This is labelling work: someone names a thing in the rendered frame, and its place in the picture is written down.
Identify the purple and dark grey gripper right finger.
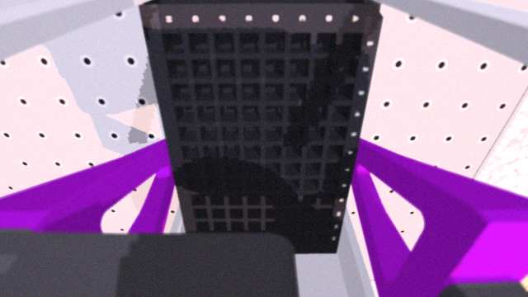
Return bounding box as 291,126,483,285
351,138,528,297

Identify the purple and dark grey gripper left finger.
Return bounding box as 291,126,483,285
0,139,175,233

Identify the black well plate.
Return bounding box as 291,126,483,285
138,0,384,254

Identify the grey perforated base plate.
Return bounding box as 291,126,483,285
0,4,528,251

